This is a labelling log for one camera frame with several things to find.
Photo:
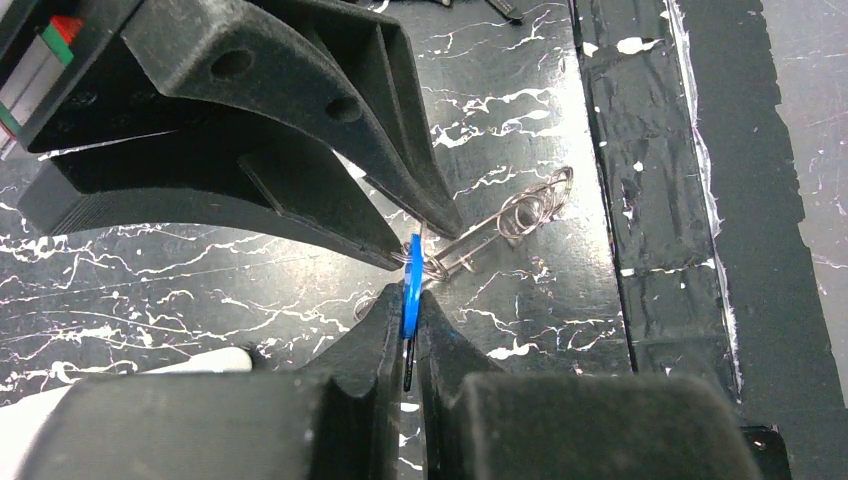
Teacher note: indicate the blue-capped key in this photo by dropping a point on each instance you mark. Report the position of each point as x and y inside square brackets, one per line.
[413, 277]

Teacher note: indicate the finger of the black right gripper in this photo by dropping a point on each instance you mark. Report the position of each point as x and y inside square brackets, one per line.
[336, 72]

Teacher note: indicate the white PVC pipe frame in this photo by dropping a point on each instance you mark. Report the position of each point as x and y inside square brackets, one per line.
[102, 397]

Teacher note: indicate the black wire stripper pliers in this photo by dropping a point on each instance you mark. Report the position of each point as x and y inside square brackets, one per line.
[505, 8]

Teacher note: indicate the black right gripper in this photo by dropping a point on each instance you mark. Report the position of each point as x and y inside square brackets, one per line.
[69, 79]

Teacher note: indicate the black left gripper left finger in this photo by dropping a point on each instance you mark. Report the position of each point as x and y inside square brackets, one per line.
[334, 418]

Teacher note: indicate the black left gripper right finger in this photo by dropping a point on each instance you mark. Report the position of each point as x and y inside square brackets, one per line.
[482, 422]

